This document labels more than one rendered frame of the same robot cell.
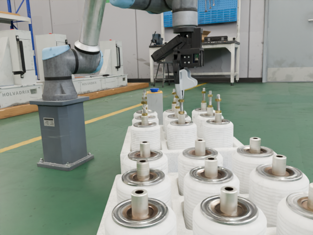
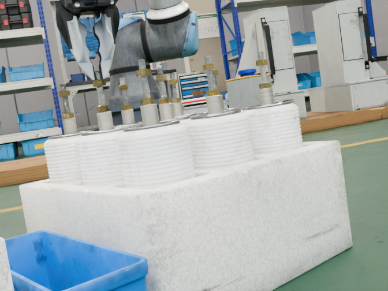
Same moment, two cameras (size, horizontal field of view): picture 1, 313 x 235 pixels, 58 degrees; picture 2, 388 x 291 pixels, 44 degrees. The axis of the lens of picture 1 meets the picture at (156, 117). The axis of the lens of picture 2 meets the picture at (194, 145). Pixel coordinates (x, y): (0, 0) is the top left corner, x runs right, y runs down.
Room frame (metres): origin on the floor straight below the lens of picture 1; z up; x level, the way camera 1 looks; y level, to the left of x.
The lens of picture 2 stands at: (0.54, -0.73, 0.27)
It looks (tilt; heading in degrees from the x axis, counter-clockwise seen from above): 5 degrees down; 52
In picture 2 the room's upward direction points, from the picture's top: 9 degrees counter-clockwise
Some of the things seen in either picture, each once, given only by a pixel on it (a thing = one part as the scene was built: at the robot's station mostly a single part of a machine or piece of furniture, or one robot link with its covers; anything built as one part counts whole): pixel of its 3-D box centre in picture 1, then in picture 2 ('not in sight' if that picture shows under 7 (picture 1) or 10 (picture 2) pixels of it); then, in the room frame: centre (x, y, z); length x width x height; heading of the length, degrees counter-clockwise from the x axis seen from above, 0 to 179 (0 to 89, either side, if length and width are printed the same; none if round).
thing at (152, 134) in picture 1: (146, 151); (80, 187); (0.89, 0.04, 0.16); 0.10 x 0.10 x 0.18
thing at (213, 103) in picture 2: (210, 111); (214, 106); (1.01, -0.20, 0.26); 0.02 x 0.02 x 0.03
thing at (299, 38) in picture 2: not in sight; (313, 37); (5.80, 3.13, 0.90); 0.50 x 0.38 x 0.21; 65
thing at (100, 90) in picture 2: (181, 107); (101, 96); (0.89, -0.08, 0.30); 0.01 x 0.01 x 0.08
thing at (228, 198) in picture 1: (228, 200); not in sight; (0.35, -0.09, 0.26); 0.02 x 0.02 x 0.03
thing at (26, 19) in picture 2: not in sight; (17, 25); (2.53, 4.53, 1.41); 0.42 x 0.35 x 0.17; 68
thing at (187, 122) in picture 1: (181, 123); (107, 131); (0.89, -0.08, 0.25); 0.08 x 0.08 x 0.01
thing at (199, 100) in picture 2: not in sight; (200, 100); (2.54, 1.67, 0.29); 0.30 x 0.30 x 0.06
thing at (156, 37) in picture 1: (157, 38); not in sight; (5.54, -0.06, 0.87); 0.41 x 0.17 x 0.25; 156
